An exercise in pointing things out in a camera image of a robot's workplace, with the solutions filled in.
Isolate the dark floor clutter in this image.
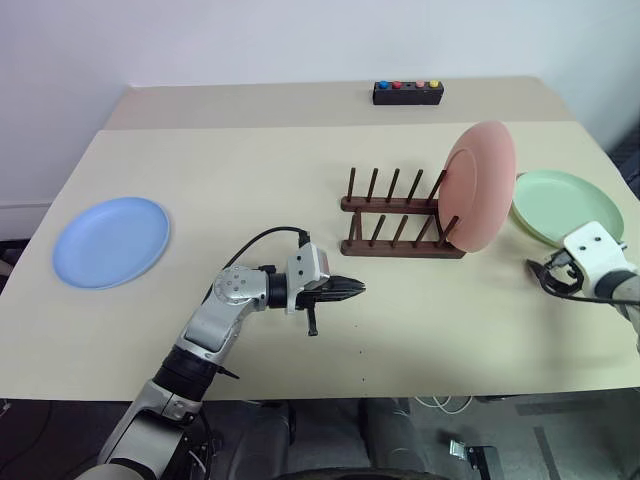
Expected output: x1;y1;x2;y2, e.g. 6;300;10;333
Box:
0;238;32;297

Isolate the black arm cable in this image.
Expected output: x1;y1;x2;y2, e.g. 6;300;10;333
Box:
219;227;312;281
545;285;627;305

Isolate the white cable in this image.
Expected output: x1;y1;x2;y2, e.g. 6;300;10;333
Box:
413;394;477;416

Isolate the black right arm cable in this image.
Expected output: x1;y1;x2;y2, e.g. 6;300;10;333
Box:
545;285;627;305

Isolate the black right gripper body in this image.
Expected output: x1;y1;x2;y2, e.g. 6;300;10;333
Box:
543;248;587;297

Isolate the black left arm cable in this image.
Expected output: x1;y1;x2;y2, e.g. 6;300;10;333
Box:
219;227;312;281

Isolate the black button box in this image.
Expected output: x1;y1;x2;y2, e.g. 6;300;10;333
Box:
371;79;444;107

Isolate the blue plate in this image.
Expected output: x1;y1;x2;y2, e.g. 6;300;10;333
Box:
52;196;172;291

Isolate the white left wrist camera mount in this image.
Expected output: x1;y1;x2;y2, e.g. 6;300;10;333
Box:
285;242;335;316

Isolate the green plate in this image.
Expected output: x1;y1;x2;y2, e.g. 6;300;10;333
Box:
508;169;626;248

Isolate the wooden dish rack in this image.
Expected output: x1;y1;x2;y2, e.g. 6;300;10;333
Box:
339;166;466;260

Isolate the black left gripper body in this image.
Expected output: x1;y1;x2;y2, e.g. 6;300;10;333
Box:
297;277;337;338

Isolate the black metal bracket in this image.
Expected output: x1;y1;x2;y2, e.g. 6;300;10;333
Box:
448;438;500;475

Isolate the pink plate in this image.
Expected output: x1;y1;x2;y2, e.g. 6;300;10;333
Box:
437;120;517;253

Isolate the black ribbed object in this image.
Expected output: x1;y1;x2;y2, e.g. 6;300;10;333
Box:
603;128;640;204

